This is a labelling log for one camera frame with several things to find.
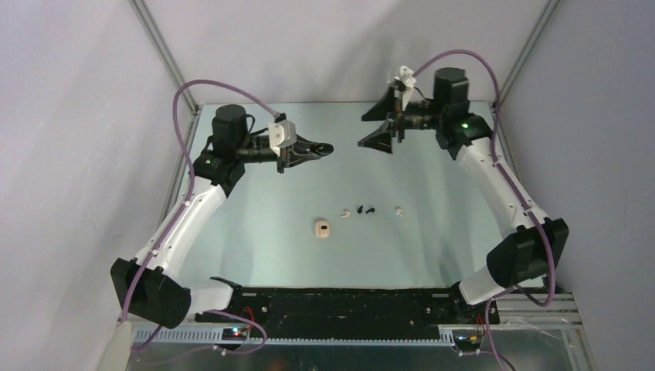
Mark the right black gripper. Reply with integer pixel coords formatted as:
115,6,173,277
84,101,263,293
357,85,444,155

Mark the black earbud charging case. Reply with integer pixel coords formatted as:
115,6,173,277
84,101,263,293
310,143,334,158

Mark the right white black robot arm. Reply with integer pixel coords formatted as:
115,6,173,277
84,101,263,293
358,66,569,323

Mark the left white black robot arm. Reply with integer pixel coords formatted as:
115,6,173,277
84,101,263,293
110,104,334,328

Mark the beige earbud charging case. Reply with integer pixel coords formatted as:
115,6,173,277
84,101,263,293
314,219,331,239

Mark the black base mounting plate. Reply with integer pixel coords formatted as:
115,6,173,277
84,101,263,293
195,288,500,341

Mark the left controller circuit board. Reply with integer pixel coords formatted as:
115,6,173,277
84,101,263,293
221,327,250,342

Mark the controller circuit board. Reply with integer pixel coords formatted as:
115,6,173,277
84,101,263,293
221,327,250,342
454,335,484,353

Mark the right controller circuit board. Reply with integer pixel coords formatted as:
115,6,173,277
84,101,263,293
454,335,484,353

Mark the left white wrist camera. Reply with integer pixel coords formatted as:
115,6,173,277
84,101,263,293
267,119,297,157

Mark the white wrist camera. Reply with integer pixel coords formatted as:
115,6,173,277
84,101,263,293
267,119,297,157
394,66,416,111

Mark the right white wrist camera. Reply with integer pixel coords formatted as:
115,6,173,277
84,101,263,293
394,66,416,111

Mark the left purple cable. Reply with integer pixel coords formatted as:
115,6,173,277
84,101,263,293
120,80,284,356

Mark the purple cable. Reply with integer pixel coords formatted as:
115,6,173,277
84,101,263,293
413,49,558,371
120,80,284,356

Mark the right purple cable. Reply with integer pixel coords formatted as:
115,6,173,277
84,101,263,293
413,49,558,371

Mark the grey slotted cable duct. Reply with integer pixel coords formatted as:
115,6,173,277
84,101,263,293
153,327,455,346

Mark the aluminium frame rail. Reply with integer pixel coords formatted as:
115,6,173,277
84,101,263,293
118,291,585,330

